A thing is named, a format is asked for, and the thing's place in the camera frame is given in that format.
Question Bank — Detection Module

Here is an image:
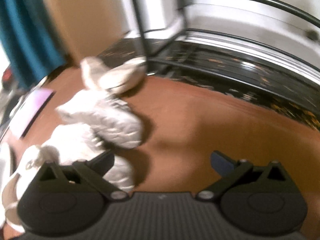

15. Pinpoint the white knit slip-on shoe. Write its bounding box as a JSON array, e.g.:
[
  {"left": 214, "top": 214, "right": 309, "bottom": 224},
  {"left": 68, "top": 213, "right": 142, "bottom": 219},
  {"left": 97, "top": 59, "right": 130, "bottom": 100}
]
[
  {"left": 0, "top": 144, "right": 61, "bottom": 233},
  {"left": 81, "top": 56, "right": 147, "bottom": 93}
]

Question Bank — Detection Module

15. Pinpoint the teal curtain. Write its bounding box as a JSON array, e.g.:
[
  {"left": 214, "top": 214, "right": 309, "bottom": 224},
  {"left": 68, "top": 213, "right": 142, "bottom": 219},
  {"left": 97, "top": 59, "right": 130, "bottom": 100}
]
[{"left": 0, "top": 0, "right": 66, "bottom": 88}]

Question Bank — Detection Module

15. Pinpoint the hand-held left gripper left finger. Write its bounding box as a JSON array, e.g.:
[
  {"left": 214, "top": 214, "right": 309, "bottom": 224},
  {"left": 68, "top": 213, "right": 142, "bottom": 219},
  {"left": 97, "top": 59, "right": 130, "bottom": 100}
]
[{"left": 32, "top": 151, "right": 130, "bottom": 202}]

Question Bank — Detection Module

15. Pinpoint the white chunky lace-up sneaker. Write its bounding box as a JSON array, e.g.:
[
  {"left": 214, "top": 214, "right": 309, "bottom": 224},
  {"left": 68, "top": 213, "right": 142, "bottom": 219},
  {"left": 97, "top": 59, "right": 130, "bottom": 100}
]
[
  {"left": 55, "top": 90, "right": 145, "bottom": 150},
  {"left": 45, "top": 125, "right": 136, "bottom": 191}
]

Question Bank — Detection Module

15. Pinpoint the white and purple box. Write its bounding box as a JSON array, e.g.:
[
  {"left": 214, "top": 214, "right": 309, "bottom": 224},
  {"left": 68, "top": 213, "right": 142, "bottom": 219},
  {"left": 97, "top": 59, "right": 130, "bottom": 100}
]
[{"left": 9, "top": 89, "right": 55, "bottom": 140}]

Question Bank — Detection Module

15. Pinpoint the brown wooden panel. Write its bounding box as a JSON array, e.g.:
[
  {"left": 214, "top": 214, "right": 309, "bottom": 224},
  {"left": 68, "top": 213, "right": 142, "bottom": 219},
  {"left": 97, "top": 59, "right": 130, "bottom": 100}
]
[{"left": 35, "top": 0, "right": 137, "bottom": 61}]

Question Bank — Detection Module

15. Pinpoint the black metal shoe rack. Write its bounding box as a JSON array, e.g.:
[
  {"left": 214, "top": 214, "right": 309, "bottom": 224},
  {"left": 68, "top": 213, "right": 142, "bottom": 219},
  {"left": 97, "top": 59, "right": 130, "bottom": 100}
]
[{"left": 130, "top": 0, "right": 320, "bottom": 85}]

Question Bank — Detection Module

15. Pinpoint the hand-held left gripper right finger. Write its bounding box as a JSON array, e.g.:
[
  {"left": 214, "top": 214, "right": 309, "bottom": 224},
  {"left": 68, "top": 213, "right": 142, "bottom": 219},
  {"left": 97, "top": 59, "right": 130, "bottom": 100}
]
[{"left": 210, "top": 151, "right": 293, "bottom": 202}]

